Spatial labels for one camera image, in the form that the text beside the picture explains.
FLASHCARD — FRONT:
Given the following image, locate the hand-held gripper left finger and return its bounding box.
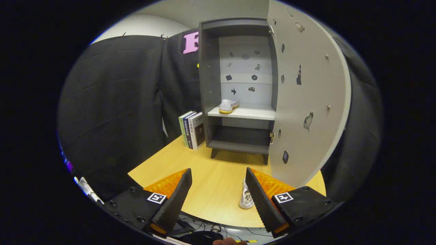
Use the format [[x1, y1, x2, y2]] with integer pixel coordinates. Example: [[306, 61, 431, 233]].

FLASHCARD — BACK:
[[102, 168, 193, 239]]

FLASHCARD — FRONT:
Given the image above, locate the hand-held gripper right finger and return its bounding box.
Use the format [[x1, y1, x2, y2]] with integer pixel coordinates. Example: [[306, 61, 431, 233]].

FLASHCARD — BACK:
[[245, 167, 341, 238]]

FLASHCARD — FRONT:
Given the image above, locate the white shoe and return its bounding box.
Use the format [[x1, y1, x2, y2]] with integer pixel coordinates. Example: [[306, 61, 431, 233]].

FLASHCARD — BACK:
[[219, 99, 240, 114], [238, 177, 255, 210]]

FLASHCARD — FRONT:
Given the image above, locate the dark grey shoe cabinet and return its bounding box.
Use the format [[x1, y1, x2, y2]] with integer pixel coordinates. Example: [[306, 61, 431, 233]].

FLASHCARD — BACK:
[[199, 18, 278, 165]]

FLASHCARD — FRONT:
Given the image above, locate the beige shoe cabinet door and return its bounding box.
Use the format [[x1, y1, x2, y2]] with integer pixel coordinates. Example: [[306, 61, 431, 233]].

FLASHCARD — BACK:
[[267, 0, 352, 188]]

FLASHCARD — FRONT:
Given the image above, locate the dark blue book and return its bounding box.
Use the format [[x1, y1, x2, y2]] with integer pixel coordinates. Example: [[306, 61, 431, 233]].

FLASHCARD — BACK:
[[183, 112, 198, 149]]

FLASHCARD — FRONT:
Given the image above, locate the white book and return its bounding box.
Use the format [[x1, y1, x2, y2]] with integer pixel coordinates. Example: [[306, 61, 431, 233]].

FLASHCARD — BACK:
[[188, 113, 206, 150]]

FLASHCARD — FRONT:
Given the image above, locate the black backdrop cloth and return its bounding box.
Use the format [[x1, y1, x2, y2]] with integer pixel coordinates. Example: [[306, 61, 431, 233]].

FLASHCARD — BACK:
[[57, 29, 384, 201]]

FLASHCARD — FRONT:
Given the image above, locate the black cable bundle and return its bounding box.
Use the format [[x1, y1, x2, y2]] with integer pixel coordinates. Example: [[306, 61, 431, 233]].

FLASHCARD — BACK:
[[177, 214, 222, 235]]

